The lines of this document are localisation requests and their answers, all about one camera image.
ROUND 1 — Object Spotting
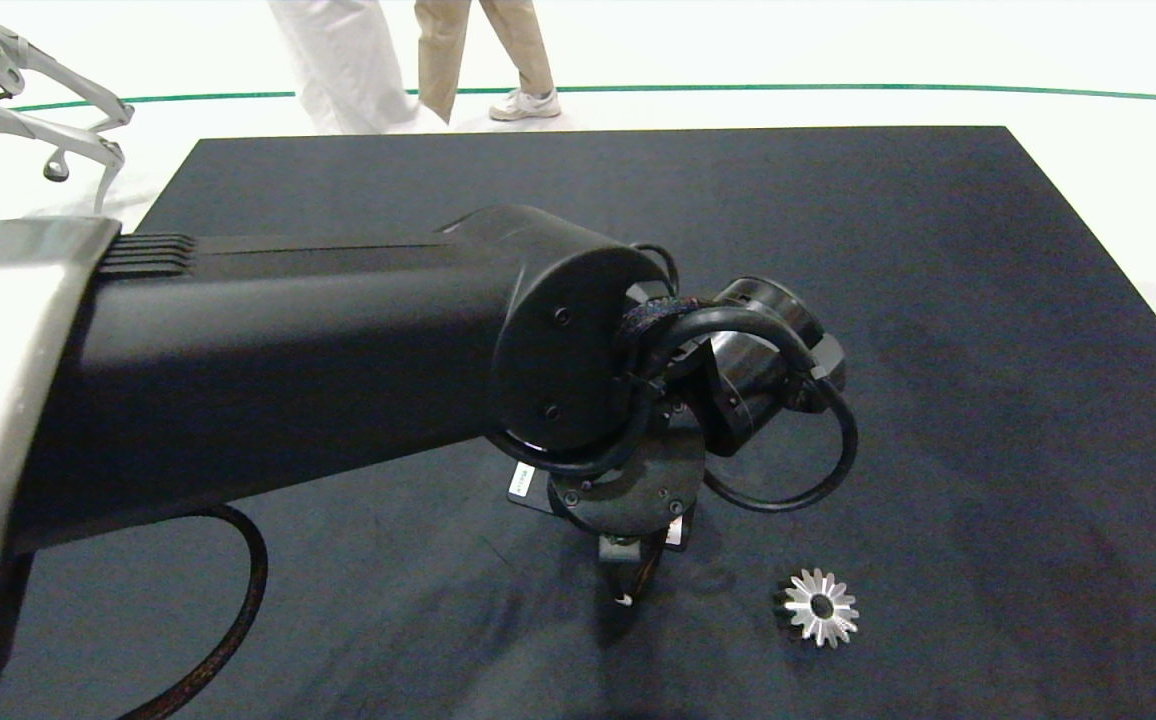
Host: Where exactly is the large steel gear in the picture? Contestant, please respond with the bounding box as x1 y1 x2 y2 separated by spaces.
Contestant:
775 567 861 649

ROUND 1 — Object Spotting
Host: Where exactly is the dark rectangular work mat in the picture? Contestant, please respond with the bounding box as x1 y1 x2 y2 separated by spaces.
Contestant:
0 125 1156 720

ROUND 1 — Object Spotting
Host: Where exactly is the person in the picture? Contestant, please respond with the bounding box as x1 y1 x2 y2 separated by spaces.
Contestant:
413 0 562 125
268 0 449 135

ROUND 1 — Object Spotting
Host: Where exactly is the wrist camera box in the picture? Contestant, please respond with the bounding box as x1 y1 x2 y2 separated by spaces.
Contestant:
507 461 553 517

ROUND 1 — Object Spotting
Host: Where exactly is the wrist black cable loop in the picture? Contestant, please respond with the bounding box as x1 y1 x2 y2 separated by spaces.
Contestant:
623 305 860 514

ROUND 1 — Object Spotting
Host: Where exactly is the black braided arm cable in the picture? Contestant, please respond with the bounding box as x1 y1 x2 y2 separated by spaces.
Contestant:
123 504 270 720

